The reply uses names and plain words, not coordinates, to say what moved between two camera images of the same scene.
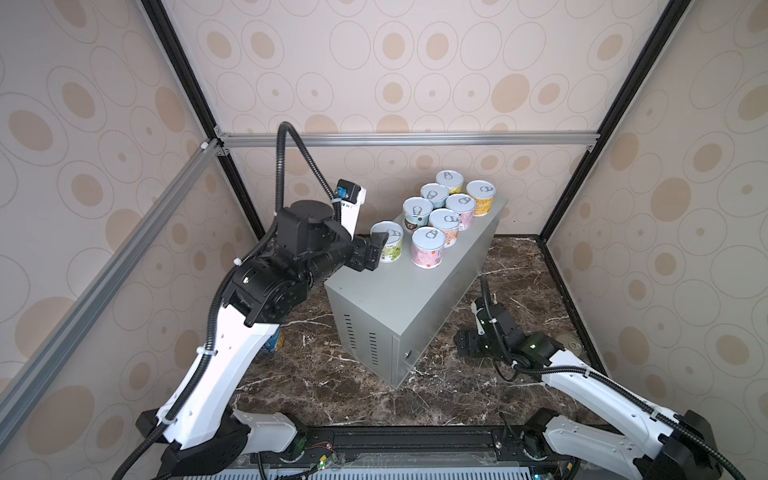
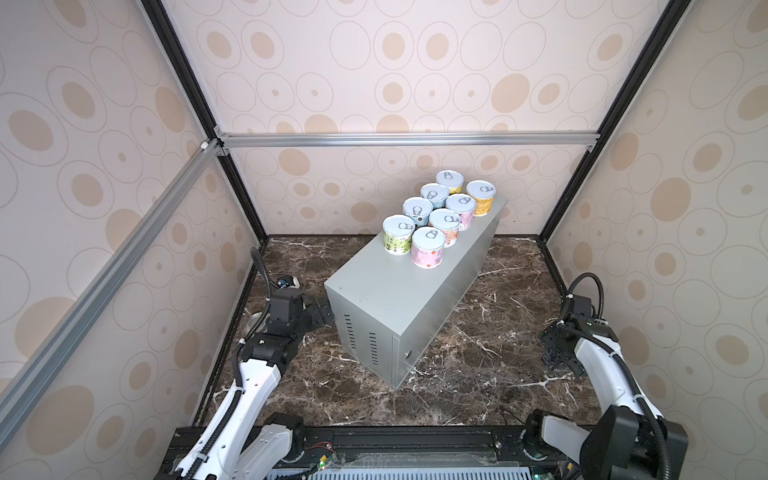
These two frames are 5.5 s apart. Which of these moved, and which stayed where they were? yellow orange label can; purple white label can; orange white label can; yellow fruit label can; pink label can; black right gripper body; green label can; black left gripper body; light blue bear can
Moved: green label can; black left gripper body; black right gripper body
Stayed: purple white label can; yellow orange label can; pink label can; yellow fruit label can; light blue bear can; orange white label can
